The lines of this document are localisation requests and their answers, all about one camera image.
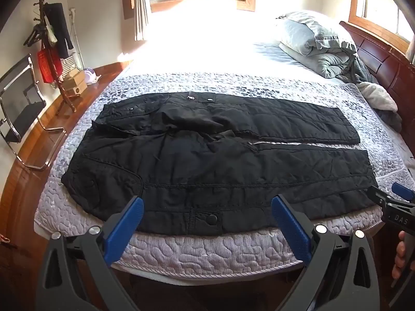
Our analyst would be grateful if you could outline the black pants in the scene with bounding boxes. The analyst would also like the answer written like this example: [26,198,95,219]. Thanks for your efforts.
[61,92,378,236]

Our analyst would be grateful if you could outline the folded grey duvet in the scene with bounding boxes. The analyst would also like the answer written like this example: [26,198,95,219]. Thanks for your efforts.
[275,10,359,79]

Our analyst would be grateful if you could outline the white fluffy cloth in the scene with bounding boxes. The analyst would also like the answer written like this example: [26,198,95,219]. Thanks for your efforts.
[356,81,399,113]

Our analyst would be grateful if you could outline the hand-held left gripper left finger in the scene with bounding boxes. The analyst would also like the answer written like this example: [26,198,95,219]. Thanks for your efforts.
[36,196,145,311]

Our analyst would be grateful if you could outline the black clothes hangers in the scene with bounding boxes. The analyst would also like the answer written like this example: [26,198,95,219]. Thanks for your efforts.
[23,22,45,48]

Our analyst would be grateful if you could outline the white slatted rack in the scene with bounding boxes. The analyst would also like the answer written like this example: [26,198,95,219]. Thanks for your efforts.
[60,6,85,78]

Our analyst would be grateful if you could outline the red bag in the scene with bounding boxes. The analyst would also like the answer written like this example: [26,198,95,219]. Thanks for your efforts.
[37,40,63,84]

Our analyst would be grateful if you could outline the bed with quilted cover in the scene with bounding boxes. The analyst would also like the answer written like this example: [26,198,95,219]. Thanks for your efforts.
[34,6,415,284]

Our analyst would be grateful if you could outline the wooden headboard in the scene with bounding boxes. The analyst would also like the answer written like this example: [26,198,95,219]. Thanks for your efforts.
[339,21,415,158]

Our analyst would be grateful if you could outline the purple and white item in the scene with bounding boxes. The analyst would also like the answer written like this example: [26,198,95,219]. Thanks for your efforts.
[83,67,102,85]

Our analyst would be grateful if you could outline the grey curtain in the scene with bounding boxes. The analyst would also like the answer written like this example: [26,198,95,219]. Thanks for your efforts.
[130,0,149,41]

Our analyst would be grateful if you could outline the wooden coat rack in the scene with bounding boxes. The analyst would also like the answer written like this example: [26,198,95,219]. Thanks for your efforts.
[24,0,77,118]

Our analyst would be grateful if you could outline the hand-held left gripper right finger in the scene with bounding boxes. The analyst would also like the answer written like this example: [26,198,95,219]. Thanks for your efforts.
[271,195,380,311]

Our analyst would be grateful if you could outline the cardboard box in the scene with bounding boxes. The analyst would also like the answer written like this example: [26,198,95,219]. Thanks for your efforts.
[61,68,88,98]

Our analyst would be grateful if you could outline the chrome frame chair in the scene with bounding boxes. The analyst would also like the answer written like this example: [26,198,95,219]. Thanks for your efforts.
[0,53,67,171]

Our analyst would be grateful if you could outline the person's right hand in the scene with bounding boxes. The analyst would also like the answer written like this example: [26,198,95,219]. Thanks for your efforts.
[392,231,408,281]

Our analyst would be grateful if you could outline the black hanging garment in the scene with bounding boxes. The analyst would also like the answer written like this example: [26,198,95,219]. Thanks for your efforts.
[44,3,74,59]

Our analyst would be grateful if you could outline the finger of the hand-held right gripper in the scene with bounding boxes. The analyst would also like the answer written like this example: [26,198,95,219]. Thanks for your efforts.
[391,182,415,202]
[367,185,394,208]

